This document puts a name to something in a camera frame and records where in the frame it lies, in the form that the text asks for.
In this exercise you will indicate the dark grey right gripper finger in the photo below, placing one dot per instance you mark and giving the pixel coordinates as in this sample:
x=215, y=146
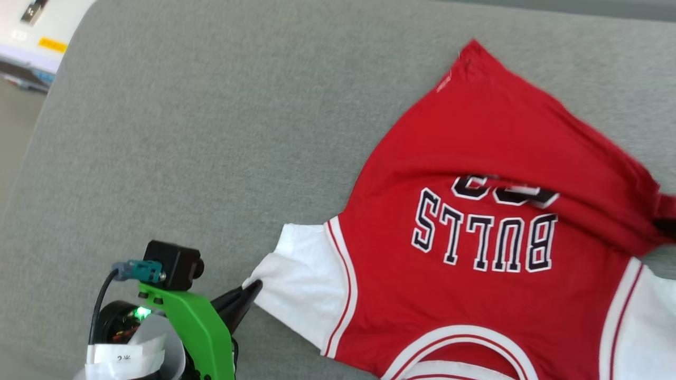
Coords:
x=666, y=227

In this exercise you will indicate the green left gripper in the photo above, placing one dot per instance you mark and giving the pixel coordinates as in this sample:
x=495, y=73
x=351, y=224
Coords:
x=203, y=332

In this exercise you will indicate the red white basketball jersey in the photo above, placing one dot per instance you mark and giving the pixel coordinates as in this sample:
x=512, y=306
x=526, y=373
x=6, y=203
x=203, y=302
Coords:
x=475, y=237

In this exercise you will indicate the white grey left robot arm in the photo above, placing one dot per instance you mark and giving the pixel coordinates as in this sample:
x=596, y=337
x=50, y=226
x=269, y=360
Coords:
x=132, y=359

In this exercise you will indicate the white box appliance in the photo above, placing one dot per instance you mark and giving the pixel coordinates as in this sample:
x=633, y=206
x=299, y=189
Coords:
x=47, y=26

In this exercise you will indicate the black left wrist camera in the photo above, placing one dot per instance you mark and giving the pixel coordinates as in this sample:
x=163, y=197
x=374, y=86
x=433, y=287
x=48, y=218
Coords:
x=174, y=264

